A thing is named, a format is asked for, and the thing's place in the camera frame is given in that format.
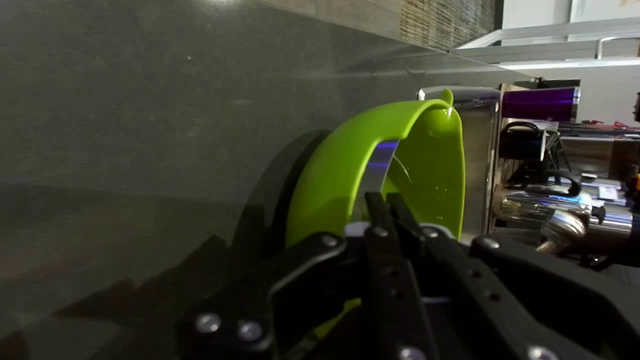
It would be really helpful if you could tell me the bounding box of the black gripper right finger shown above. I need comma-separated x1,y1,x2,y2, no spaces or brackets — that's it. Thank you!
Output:
400,226,640,360

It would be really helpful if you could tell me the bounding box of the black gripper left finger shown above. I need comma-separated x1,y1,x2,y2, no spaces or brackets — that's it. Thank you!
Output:
179,232,373,360

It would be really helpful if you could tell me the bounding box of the green plastic bowl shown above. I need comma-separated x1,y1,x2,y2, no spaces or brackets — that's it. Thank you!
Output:
287,88,466,245

